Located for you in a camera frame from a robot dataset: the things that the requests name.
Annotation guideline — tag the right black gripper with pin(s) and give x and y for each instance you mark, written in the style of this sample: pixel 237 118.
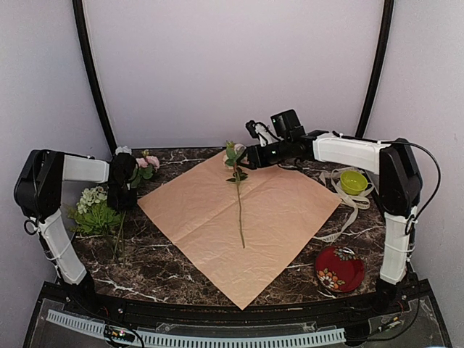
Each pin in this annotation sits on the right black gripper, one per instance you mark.
pixel 256 158

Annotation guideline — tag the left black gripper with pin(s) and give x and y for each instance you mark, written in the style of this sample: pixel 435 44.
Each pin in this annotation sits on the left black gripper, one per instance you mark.
pixel 132 202

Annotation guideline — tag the pink fake rose stem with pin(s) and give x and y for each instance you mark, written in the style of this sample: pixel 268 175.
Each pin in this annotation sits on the pink fake rose stem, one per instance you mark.
pixel 146 166

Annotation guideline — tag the beige wrapping paper sheet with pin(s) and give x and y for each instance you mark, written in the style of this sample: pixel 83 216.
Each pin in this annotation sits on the beige wrapping paper sheet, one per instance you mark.
pixel 198 212

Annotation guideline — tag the blue fake flower stem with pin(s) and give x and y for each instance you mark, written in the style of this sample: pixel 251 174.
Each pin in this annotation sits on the blue fake flower stem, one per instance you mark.
pixel 123 149

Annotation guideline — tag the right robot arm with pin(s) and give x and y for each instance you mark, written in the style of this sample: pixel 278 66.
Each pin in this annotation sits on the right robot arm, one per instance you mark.
pixel 399 178

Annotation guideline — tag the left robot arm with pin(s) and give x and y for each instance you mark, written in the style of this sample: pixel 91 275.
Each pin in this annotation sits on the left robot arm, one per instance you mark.
pixel 38 193

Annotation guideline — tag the white printed ribbon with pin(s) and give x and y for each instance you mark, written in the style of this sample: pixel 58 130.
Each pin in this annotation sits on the white printed ribbon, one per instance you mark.
pixel 356 202

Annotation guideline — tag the yellow-green cup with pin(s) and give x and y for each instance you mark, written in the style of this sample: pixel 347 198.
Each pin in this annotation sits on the yellow-green cup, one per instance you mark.
pixel 354 183

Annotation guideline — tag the red floral plate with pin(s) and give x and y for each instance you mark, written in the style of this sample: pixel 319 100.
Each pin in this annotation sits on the red floral plate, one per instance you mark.
pixel 339 269

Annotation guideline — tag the white slotted cable duct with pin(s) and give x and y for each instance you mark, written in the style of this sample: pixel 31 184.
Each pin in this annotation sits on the white slotted cable duct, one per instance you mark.
pixel 190 336

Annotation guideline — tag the black front table rail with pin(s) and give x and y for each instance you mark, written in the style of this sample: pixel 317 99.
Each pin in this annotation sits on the black front table rail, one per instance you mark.
pixel 351 311

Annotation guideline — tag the left black frame post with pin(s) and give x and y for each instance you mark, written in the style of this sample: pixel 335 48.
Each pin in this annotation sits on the left black frame post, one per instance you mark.
pixel 93 81

